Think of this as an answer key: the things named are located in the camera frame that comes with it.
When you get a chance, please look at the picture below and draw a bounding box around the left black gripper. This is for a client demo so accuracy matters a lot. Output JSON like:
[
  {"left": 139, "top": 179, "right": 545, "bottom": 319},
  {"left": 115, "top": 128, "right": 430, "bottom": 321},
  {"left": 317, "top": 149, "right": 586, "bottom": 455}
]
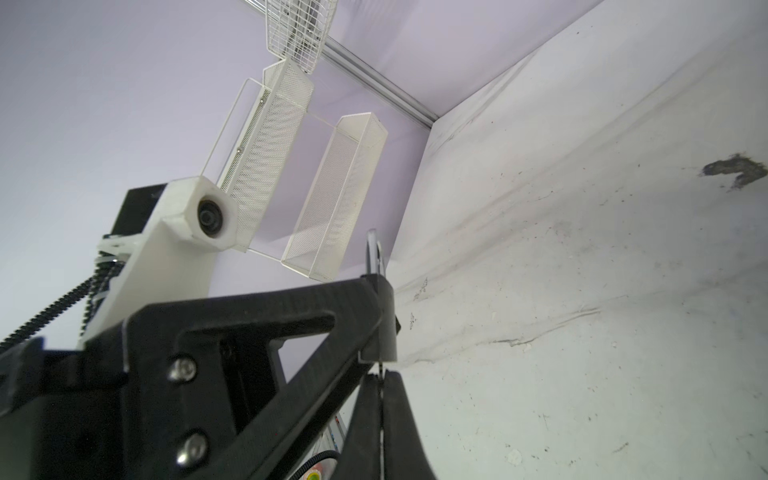
[{"left": 1, "top": 322, "right": 135, "bottom": 479}]

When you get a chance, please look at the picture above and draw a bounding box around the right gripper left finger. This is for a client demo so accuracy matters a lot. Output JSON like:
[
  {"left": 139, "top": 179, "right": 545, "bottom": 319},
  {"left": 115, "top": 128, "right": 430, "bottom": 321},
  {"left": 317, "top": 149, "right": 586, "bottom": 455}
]
[{"left": 332, "top": 374, "right": 383, "bottom": 480}]

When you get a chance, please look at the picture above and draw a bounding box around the white wire basket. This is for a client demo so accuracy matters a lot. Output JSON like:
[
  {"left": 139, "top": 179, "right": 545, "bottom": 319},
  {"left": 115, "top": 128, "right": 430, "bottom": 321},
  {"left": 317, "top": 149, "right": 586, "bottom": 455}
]
[{"left": 248, "top": 0, "right": 338, "bottom": 74}]

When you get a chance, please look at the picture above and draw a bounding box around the left black corrugated cable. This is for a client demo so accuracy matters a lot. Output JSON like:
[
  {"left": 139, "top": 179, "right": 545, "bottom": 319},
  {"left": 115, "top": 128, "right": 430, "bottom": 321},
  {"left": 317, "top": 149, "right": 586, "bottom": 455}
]
[{"left": 0, "top": 254, "right": 127, "bottom": 355}]

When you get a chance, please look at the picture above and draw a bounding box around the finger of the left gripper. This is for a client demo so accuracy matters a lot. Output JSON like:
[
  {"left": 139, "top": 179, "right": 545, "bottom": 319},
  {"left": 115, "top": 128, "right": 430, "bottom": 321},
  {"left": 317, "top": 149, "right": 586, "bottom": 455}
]
[{"left": 124, "top": 276, "right": 379, "bottom": 479}]

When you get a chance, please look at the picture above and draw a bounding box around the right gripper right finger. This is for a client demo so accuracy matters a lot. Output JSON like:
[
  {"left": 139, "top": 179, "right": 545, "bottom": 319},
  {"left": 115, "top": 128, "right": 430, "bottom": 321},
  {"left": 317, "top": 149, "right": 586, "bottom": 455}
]
[{"left": 382, "top": 371, "right": 436, "bottom": 480}]

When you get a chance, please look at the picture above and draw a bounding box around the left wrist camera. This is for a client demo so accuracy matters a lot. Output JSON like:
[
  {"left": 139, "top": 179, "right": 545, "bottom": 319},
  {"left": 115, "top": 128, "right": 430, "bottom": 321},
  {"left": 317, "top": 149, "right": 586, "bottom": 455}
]
[{"left": 78, "top": 176, "right": 238, "bottom": 347}]

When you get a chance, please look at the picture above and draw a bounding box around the black padlock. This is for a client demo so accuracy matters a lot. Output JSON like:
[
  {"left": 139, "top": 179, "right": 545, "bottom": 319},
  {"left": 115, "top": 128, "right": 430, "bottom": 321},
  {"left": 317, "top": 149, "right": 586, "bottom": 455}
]
[{"left": 360, "top": 229, "right": 400, "bottom": 364}]

